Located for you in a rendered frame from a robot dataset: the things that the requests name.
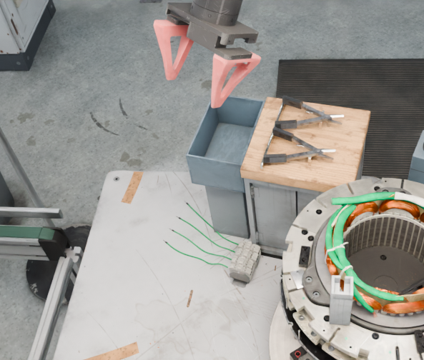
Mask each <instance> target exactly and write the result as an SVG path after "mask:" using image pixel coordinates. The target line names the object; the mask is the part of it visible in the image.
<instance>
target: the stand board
mask: <svg viewBox="0 0 424 360"><path fill-rule="evenodd" d="M303 103H304V104H307V105H308V106H311V107H312V108H314V109H317V110H318V111H321V112H322V111H325V114H344V117H333V118H332V120H335V121H339V122H341V123H342V125H339V124H334V123H330V122H327V121H324V122H323V125H322V128H321V129H319V122H318V123H314V124H308V125H303V126H297V128H296V129H283V130H285V131H288V132H290V133H293V134H294V136H296V137H298V138H299V139H302V140H303V141H305V142H307V143H309V144H311V145H312V146H314V147H316V148H318V149H335V151H331V152H324V155H326V156H330V157H332V158H334V159H333V160H330V159H325V158H322V157H319V156H313V159H312V163H311V166H309V165H308V157H305V158H301V159H293V160H289V161H287V162H282V163H266V164H265V167H264V170H263V171H260V164H261V162H262V158H263V155H264V153H265V150H266V148H267V144H268V141H269V139H270V136H271V133H272V129H273V127H274V125H275V121H276V119H277V115H278V113H279V110H280V107H281V105H282V99H278V98H272V97H267V99H266V101H265V105H264V107H263V109H262V113H261V114H260V118H259V120H258V122H257V125H256V128H255V131H254V134H253V136H252V139H251V142H250V145H249V147H248V150H247V153H246V155H245V158H244V161H243V163H242V166H241V169H240V173H241V177H242V178H246V179H253V180H258V181H265V182H270V183H274V184H282V185H285V186H293V187H297V188H302V189H309V190H314V191H321V192H326V191H328V190H330V189H332V188H334V187H336V186H339V185H342V184H347V183H348V182H351V181H356V178H357V175H358V169H359V165H360V160H361V156H362V152H363V147H364V143H365V137H366V134H367V131H368V125H369V122H370V111H366V110H360V109H351V108H345V107H339V106H330V105H324V104H314V103H308V102H303ZM305 112H306V110H304V109H298V108H295V107H292V106H288V105H285V109H284V111H283V114H282V118H281V120H280V121H285V120H297V121H301V120H305V119H311V118H316V117H319V116H316V115H314V114H312V113H305ZM296 144H297V143H295V142H293V141H292V142H291V141H288V140H285V139H282V138H280V137H278V136H275V138H274V141H273V143H272V147H271V149H270V152H269V154H287V155H288V154H296V153H301V152H306V151H310V150H308V149H306V148H305V147H303V146H296Z"/></svg>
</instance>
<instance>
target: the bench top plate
mask: <svg viewBox="0 0 424 360"><path fill-rule="evenodd" d="M140 172H144V173H143V175H142V179H141V181H140V183H139V186H138V189H137V191H136V194H135V195H134V198H133V199H132V202H131V204H126V203H123V202H121V201H122V199H123V196H124V194H125V192H126V190H127V187H128V186H129V182H130V181H131V178H132V175H133V173H134V171H109V173H108V174H107V177H106V179H105V181H104V185H103V188H102V192H101V196H100V198H99V203H98V206H97V210H96V213H95V215H94V220H93V223H92V227H91V230H90V232H89V237H88V240H87V245H86V247H85V250H84V254H83V257H82V262H81V264H80V267H79V271H78V274H77V279H76V281H75V285H74V289H73V292H72V296H71V298H70V302H69V306H68V309H67V312H66V316H65V319H64V323H63V326H62V329H61V333H60V336H59V340H58V343H57V346H56V351H55V353H54V358H53V360H83V359H88V358H90V357H93V356H97V355H100V354H103V353H106V352H108V351H112V350H115V349H118V348H121V347H123V346H126V345H129V344H132V343H134V342H137V346H138V349H139V353H138V354H135V355H133V356H130V357H127V358H125V359H121V360H270V355H269V332H270V324H271V321H272V317H273V314H274V312H275V309H276V307H277V305H278V303H279V301H280V279H282V277H281V276H280V274H281V270H282V259H276V258H272V257H268V256H262V255H260V258H259V263H258V265H257V268H255V270H254V272H253V274H252V279H251V281H250V282H249V283H248V282H247V285H246V287H244V288H242V287H239V286H235V285H232V283H230V281H231V279H232V277H231V278H230V269H229V267H230V265H231V260H229V259H227V258H225V257H222V256H215V255H211V254H207V253H205V252H203V251H202V250H200V249H198V248H197V247H196V246H195V245H194V244H193V243H191V242H190V241H188V240H187V239H186V238H184V237H183V236H186V237H187V238H188V239H189V240H191V241H192V242H194V243H195V244H196V245H198V247H200V248H201V249H203V250H205V251H207V252H209V253H212V254H218V255H223V256H227V257H229V258H231V259H232V258H233V256H235V254H236V253H237V250H238V246H239V245H236V244H233V243H231V242H229V241H227V240H225V239H223V238H222V237H221V236H220V235H219V234H218V233H216V232H214V229H213V228H212V227H210V226H209V225H208V224H207V223H206V222H205V221H204V220H206V221H207V222H208V223H209V224H210V225H211V226H213V224H212V218H211V214H210V210H209V204H208V200H207V193H206V189H205V186H203V185H199V184H192V181H191V177H190V174H189V172H183V171H140ZM186 202H187V203H188V204H189V205H190V206H191V207H192V208H193V209H194V210H195V211H196V212H197V213H198V214H199V215H200V216H201V217H202V218H203V219H204V220H203V219H201V218H200V217H199V216H198V215H197V214H196V213H195V212H194V211H193V210H192V209H191V208H190V207H189V206H188V205H187V204H186ZM177 216H178V217H180V218H182V219H184V220H185V221H187V222H189V223H190V224H191V225H193V226H194V227H196V228H197V229H199V230H200V231H201V232H202V233H203V234H204V235H205V236H207V237H208V238H209V239H211V240H212V241H213V242H215V243H216V244H218V245H220V246H223V247H225V248H228V249H231V250H233V251H235V253H234V252H232V251H229V250H227V249H223V248H220V247H218V246H217V245H215V244H213V243H212V242H211V241H210V240H208V239H207V238H206V237H205V236H203V235H202V234H201V233H200V232H198V230H196V229H195V228H193V227H192V226H190V225H189V224H188V223H186V222H184V221H183V220H181V219H179V218H178V217H177ZM171 229H173V230H175V231H176V232H178V233H180V234H182V235H183V236H180V235H179V234H177V233H175V232H173V231H172V230H171ZM163 239H164V240H165V241H166V242H168V244H170V245H171V246H173V247H174V248H175V249H176V250H178V251H181V252H182V253H185V254H189V255H191V256H196V257H199V258H201V259H204V260H205V261H207V262H209V263H211V264H215V263H220V264H224V265H226V266H228V268H227V267H225V266H222V265H219V264H217V265H211V264H207V263H205V262H204V261H202V260H200V259H196V258H193V257H191V256H186V255H184V254H181V253H179V252H177V251H175V250H174V249H173V248H171V247H170V246H169V245H168V244H166V243H165V241H163Z"/></svg>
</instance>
